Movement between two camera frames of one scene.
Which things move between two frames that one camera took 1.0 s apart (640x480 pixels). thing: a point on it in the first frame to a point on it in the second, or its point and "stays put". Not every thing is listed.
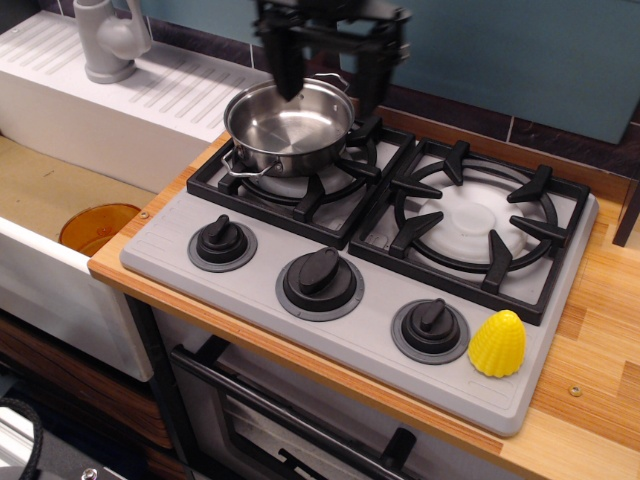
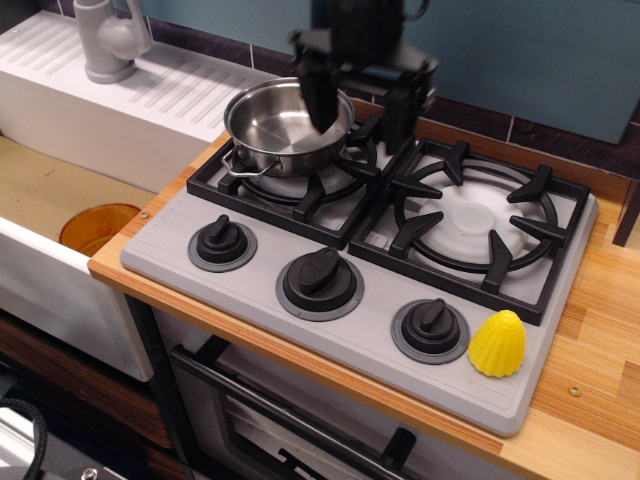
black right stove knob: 430,331 stays put
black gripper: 372,28 to 364,35
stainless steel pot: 298,137 stays put
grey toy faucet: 111,44 stays put
